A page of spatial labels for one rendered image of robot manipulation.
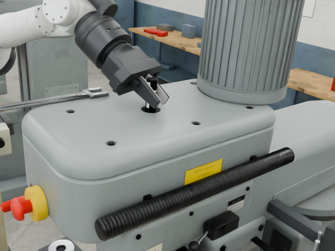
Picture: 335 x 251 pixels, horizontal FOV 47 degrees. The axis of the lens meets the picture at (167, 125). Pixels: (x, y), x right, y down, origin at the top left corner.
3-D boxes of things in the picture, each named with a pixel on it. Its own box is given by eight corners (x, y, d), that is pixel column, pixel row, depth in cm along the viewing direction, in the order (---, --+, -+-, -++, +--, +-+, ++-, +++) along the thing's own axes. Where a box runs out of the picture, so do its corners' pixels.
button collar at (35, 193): (38, 229, 63) (35, 199, 61) (25, 210, 68) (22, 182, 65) (49, 225, 65) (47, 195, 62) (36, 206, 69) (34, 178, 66)
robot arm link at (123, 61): (149, 90, 80) (112, 53, 83) (171, 57, 74) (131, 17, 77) (106, 106, 70) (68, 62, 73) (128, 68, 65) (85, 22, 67)
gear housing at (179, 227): (125, 280, 68) (126, 235, 63) (67, 208, 85) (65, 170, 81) (251, 216, 87) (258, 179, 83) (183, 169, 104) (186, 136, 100)
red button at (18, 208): (17, 227, 62) (14, 207, 60) (9, 214, 65) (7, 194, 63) (37, 220, 64) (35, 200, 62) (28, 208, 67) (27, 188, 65)
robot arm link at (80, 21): (69, 53, 71) (33, 13, 73) (101, 57, 80) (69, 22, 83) (103, 4, 67) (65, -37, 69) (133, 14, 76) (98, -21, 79)
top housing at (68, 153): (76, 262, 57) (72, 170, 51) (18, 180, 76) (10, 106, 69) (273, 176, 85) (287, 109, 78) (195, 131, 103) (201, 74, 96)
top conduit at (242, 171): (105, 246, 55) (105, 227, 53) (91, 230, 58) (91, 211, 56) (293, 165, 81) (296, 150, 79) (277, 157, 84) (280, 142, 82)
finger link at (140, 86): (155, 110, 71) (133, 86, 72) (163, 98, 69) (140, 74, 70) (149, 112, 70) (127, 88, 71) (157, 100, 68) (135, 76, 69)
